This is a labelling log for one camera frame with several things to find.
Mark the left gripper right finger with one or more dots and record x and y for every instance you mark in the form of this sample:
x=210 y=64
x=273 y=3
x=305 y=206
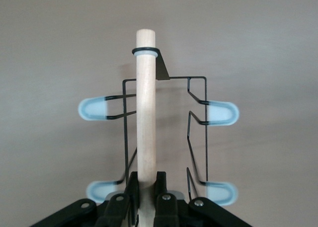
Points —
x=166 y=209

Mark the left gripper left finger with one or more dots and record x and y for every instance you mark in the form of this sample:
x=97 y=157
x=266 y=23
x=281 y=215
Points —
x=119 y=209

